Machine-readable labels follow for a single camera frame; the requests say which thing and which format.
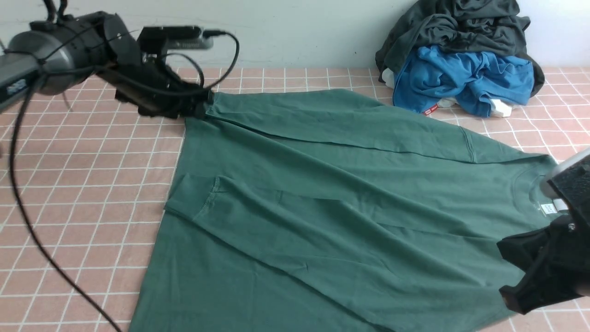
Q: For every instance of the dark grey crumpled garment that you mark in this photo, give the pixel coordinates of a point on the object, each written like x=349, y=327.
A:
x=459, y=26

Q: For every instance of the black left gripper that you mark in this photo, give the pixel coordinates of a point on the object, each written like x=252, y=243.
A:
x=141, y=78

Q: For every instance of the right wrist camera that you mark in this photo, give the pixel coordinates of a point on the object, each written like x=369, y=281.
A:
x=568, y=184

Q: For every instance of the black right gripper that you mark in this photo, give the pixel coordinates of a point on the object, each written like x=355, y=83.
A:
x=555, y=260

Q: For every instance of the green long-sleeved shirt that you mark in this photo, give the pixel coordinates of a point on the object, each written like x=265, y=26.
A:
x=328, y=211

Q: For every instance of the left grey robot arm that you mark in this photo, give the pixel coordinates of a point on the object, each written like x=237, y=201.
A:
x=51, y=58

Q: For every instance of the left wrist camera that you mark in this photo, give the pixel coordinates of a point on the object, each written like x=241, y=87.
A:
x=158, y=40

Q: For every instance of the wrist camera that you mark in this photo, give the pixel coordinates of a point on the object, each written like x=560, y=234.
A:
x=568, y=184
x=158, y=40

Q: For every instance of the blue crumpled garment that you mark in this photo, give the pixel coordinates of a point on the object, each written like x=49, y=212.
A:
x=472, y=78

